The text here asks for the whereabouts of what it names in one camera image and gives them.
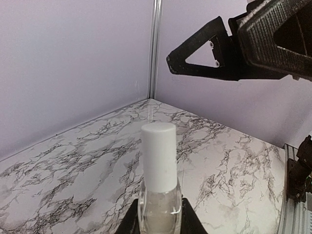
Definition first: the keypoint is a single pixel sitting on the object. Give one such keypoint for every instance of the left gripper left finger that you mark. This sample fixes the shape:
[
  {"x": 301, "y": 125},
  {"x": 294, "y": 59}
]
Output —
[{"x": 129, "y": 224}]

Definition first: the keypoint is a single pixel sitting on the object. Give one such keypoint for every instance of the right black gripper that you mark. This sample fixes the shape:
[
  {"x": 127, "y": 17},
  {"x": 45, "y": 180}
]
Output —
[{"x": 271, "y": 41}]

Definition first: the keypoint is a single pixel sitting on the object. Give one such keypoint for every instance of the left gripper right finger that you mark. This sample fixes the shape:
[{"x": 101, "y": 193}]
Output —
[{"x": 190, "y": 223}]

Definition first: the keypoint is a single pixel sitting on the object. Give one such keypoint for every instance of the clear nail polish bottle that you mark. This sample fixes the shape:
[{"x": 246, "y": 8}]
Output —
[{"x": 160, "y": 199}]

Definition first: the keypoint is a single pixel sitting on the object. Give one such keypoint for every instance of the front aluminium rail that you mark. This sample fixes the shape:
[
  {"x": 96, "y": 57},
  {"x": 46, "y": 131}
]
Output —
[{"x": 296, "y": 212}]

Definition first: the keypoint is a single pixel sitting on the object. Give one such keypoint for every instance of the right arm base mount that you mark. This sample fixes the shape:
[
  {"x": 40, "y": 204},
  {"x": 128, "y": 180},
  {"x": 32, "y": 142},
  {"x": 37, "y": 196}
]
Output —
[{"x": 299, "y": 181}]

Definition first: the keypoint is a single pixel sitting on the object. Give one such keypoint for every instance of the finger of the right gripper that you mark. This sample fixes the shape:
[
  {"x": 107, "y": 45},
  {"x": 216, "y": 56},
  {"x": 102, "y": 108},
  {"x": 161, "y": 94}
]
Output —
[{"x": 208, "y": 53}]

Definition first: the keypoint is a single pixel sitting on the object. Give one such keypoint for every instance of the left aluminium frame post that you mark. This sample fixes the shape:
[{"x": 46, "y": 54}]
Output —
[{"x": 154, "y": 49}]

